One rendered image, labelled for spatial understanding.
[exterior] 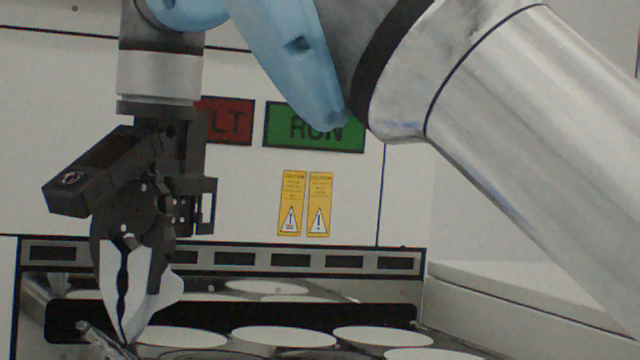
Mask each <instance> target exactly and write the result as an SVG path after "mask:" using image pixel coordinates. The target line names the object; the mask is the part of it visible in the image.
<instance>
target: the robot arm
mask: <svg viewBox="0 0 640 360"><path fill-rule="evenodd" d="M230 17H231V19H232V21H233V22H234V24H235V26H236V28H237V29H238V31H239V33H240V34H241V36H242V38H243V40H244V41H245V43H246V44H247V46H248V48H249V49H250V51H251V52H252V54H253V55H254V57H255V59H256V60H257V62H258V63H259V65H260V66H261V68H262V69H263V71H264V72H265V73H266V75H267V76H268V78H269V79H270V80H271V82H272V83H273V85H274V86H275V87H276V89H277V90H278V91H279V93H280V94H281V95H282V96H283V97H284V98H285V99H286V101H287V102H288V103H289V104H290V105H291V107H292V108H293V109H294V110H295V111H296V112H297V113H298V114H299V115H300V117H301V118H302V119H304V120H305V121H306V122H307V123H309V124H311V126H312V127H313V128H315V129H317V130H319V131H322V132H328V131H331V130H333V129H334V128H335V127H340V128H341V127H343V126H344V125H345V124H346V123H347V117H348V116H349V115H352V116H354V117H355V118H356V119H357V120H358V121H359V122H360V123H362V124H363V125H364V126H365V127H366V128H367V129H368V130H369V131H370V132H371V133H372V134H373V135H374V136H375V137H376V138H377V139H378V140H380V141H381V142H383V143H385V144H389V145H401V144H413V143H428V144H430V145H431V146H433V147H434V148H435V149H436V150H437V151H438V152H439V153H440V154H441V155H442V156H443V157H444V158H445V159H446V160H447V161H448V162H450V163H451V164H452V165H453V166H454V168H455V169H456V170H457V171H458V172H459V173H460V174H461V175H462V176H463V177H465V178H466V179H467V180H468V181H469V182H470V183H471V184H472V185H473V186H474V187H475V188H476V189H477V190H478V191H479V192H480V193H482V194H483V195H484V196H485V197H486V198H487V199H488V200H489V201H490V202H491V203H492V204H493V205H494V206H495V207H496V208H499V209H500V210H501V211H502V212H503V213H504V214H505V215H506V216H507V217H508V218H509V219H510V220H511V221H512V222H513V223H515V224H516V225H517V226H518V227H519V228H520V229H521V231H522V232H523V233H524V234H525V235H526V236H527V237H528V238H529V239H531V240H532V241H533V242H534V243H535V244H536V245H537V246H538V247H539V248H540V249H541V250H542V251H543V252H544V253H545V254H547V255H548V256H549V257H550V258H551V259H552V260H553V261H554V262H555V263H556V264H557V265H558V266H559V267H560V268H561V269H562V270H564V271H565V272H566V273H567V274H568V275H569V276H570V277H571V278H572V279H573V280H574V281H575V282H576V283H577V284H579V285H580V286H581V287H582V288H583V289H584V290H585V291H586V292H587V293H588V294H589V295H590V296H591V297H592V298H593V299H594V300H596V301H597V302H598V303H599V304H600V305H601V306H602V307H603V308H604V309H605V310H606V311H607V312H608V314H609V315H611V316H612V317H613V318H614V319H615V320H616V321H617V322H618V323H619V324H621V325H622V326H623V327H624V328H625V329H626V330H628V331H629V332H630V333H631V334H632V335H633V336H634V337H635V338H636V339H637V340H638V341H639V342H640V81H639V80H637V79H636V78H635V77H634V76H633V75H631V74H630V73H629V72H628V71H627V70H625V69H624V68H623V67H622V66H619V65H618V64H617V63H616V62H615V61H613V59H612V58H611V57H610V56H608V55H607V54H606V53H605V52H603V51H602V50H601V49H600V48H599V47H597V46H596V45H595V44H594V43H593V42H591V41H590V40H589V39H588V38H587V37H585V36H584V35H583V34H582V33H581V32H579V31H578V30H577V29H576V28H575V27H573V26H572V25H571V24H570V23H569V22H567V21H566V20H565V19H564V18H563V17H561V16H560V15H559V14H558V13H557V12H556V11H555V10H554V9H553V8H552V7H551V5H550V0H122V6H121V20H120V33H119V47H118V49H119V51H118V64H117V77H116V90H115V93H116V94H117V95H118V96H122V101H121V100H117V102H116V115H131V116H133V125H127V124H120V125H118V126H117V127H116V128H115V129H113V130H112V131H111V132H110V133H108V134H107V135H106V136H104V137H103V138H102V139H101V140H99V141H98V142H97V143H96V144H94V145H93V146H92V147H91V148H89V149H88V150H87V151H86V152H84V153H83V154H82V155H80V156H79V157H78V158H77V159H75V160H74V161H73V162H72V163H70V164H69V165H68V166H67V167H65V168H64V169H63V170H62V171H60V173H59V174H57V175H56V176H55V177H54V178H52V179H51V180H50V181H49V182H47V183H46V184H45V185H44V186H42V187H41V190H42V193H43V196H44V199H45V202H46V203H47V206H48V209H49V212H50V213H54V214H59V215H64V216H69V217H75V218H80V219H86V218H88V217H89V216H90V215H91V214H92V219H91V223H90V230H89V248H90V254H91V259H92V264H93V268H94V273H95V278H96V283H97V284H98V285H100V289H101V293H102V297H103V300H104V303H105V306H106V308H107V310H108V313H109V315H110V318H111V320H112V322H113V325H114V327H115V329H116V331H117V333H118V336H119V338H120V340H121V342H123V343H128V344H135V343H136V341H137V340H138V339H139V337H140V336H141V334H142V332H143V331H144V329H145V327H146V325H147V323H148V321H149V319H150V316H152V313H153V312H155V311H157V310H159V309H161V308H163V307H166V306H168V305H170V304H172V303H176V302H177V301H179V299H180V298H181V296H182V294H183V290H184V283H183V280H182V279H181V278H180V277H178V276H177V275H175V274H174V273H172V272H171V270H170V262H171V260H172V257H173V255H174V252H175V248H176V240H177V238H189V237H192V235H194V226H195V223H196V232H195V235H208V234H214V221H215V210H216V198H217V185H218V178H216V177H208V176H205V175H204V165H205V152H206V139H207V127H208V114H209V110H199V109H197V107H198V106H194V102H199V101H200V100H201V94H202V81H203V69H204V58H203V57H204V48H205V37H206V31H207V30H210V29H213V28H216V27H218V26H219V25H221V24H222V23H224V22H225V21H226V20H228V19H229V18H230ZM202 194H212V196H211V208H210V220H209V222H203V213H202ZM196 204H198V208H197V212H196ZM127 233H131V234H133V235H134V237H133V236H125V235H126V234H127ZM123 236H125V237H123ZM122 237H123V238H122ZM120 239H121V240H120ZM141 242H142V245H143V246H140V247H139V245H138V243H141Z"/></svg>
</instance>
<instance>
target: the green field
mask: <svg viewBox="0 0 640 360"><path fill-rule="evenodd" d="M363 127H364V125H363V124H362V123H360V122H359V121H358V120H357V119H356V118H355V117H354V116H352V115H349V116H348V117H347V123H346V124H345V125H344V126H343V127H341V128H340V127H335V128H334V129H333V130H331V131H328V132H322V131H319V130H317V129H315V128H313V127H312V126H311V124H309V123H307V122H306V121H305V120H304V119H302V118H301V117H300V115H299V114H298V113H297V112H296V111H295V110H294V109H293V108H292V107H291V106H288V105H276V104H270V113H269V125H268V137H267V143H273V144H287V145H301V146H315V147H329V148H342V149H356V150H362V139H363Z"/></svg>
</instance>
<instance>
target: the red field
mask: <svg viewBox="0 0 640 360"><path fill-rule="evenodd" d="M194 106H198V107H197V109H199V110H209V114H208V127H207V139H216V140H230V141H244V142H249V135H250V122H251V110H252V102H241V101H229V100H224V101H217V100H206V99H201V100H200V101H199V102H194Z"/></svg>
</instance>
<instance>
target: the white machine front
mask: <svg viewBox="0 0 640 360"><path fill-rule="evenodd" d="M121 6H122V0H0V360H13V346H14V332H15V319H16V306H17V292H18V278H19V270H20V269H22V270H48V271H93V272H94V268H93V267H54V266H21V265H20V260H21V246H22V240H49V241H80V242H89V230H90V223H91V219H92V214H91V215H90V216H89V217H88V218H86V219H80V218H75V217H69V216H64V215H59V214H54V213H50V212H49V209H48V206H47V203H46V202H45V199H44V196H43V193H42V190H41V187H42V186H44V185H45V184H46V183H47V182H49V181H50V180H51V179H52V178H54V177H55V176H56V175H57V174H59V173H60V171H62V170H63V169H64V168H65V167H67V166H68V165H69V164H70V163H72V162H73V161H74V160H75V159H77V158H78V157H79V156H80V155H82V154H83V153H84V152H86V151H87V150H88V149H89V148H91V147H92V146H93V145H94V144H96V143H97V142H98V141H99V140H101V139H102V138H103V137H104V136H106V135H107V134H108V133H110V132H111V131H112V130H113V129H115V128H116V127H117V126H118V125H120V124H127V125H133V116H131V115H116V102H117V100H121V101H122V96H118V95H117V94H116V93H115V90H116V77H117V64H118V51H119V49H118V47H119V33H120V20H121ZM203 58H204V69H203V81H202V94H201V99H206V100H217V101H224V100H229V101H241V102H252V110H251V122H250V135H249V142H244V141H230V140H216V139H206V152H205V165H204V175H205V176H208V177H216V178H218V185H217V198H216V210H215V221H214V234H208V235H195V232H196V223H195V226H194V235H192V237H189V238H177V240H176V245H204V246H234V247H265V248H297V249H328V250H358V251H390V252H420V253H421V261H420V272H419V275H396V274H353V273H311V272H267V271H224V270H182V269H170V270H171V272H172V273H184V274H229V275H275V276H321V277H366V278H412V279H417V280H420V281H422V282H423V289H424V278H425V266H426V255H427V248H428V244H429V233H430V222H431V212H432V201H433V189H434V178H435V167H436V156H437V150H436V149H435V148H434V147H433V146H431V145H430V144H428V143H413V144H401V145H389V144H385V143H383V142H381V141H380V140H378V139H377V138H376V137H375V136H374V135H373V134H372V133H371V132H370V131H369V130H368V129H367V128H366V127H365V126H364V127H363V139H362V150H356V149H342V148H329V147H315V146H301V145H287V144H273V143H267V137H268V125H269V113H270V104H276V105H288V106H291V105H290V104H289V103H288V102H287V101H286V99H285V98H284V97H283V96H282V95H281V94H280V93H279V91H278V90H277V89H276V87H275V86H274V85H273V83H272V82H271V80H270V79H269V78H268V76H267V75H266V73H265V72H264V71H263V69H262V68H261V66H260V65H259V63H258V62H257V60H256V59H255V57H254V55H253V54H252V52H251V51H250V49H249V48H248V46H247V44H246V43H245V41H244V40H243V38H242V36H241V34H240V33H239V31H238V29H237V28H236V26H235V24H234V22H233V21H232V19H231V17H230V18H229V19H228V20H226V21H225V22H224V23H222V24H221V25H219V26H218V27H216V28H213V29H210V30H207V31H206V37H205V48H204V57H203ZM283 169H287V170H299V171H308V175H307V185H306V195H305V204H304V214H303V223H302V233H301V237H294V236H277V226H278V217H279V207H280V197H281V188H282V178H283ZM310 172H334V181H333V198H332V215H331V231H330V237H306V229H307V213H308V195H309V177H310Z"/></svg>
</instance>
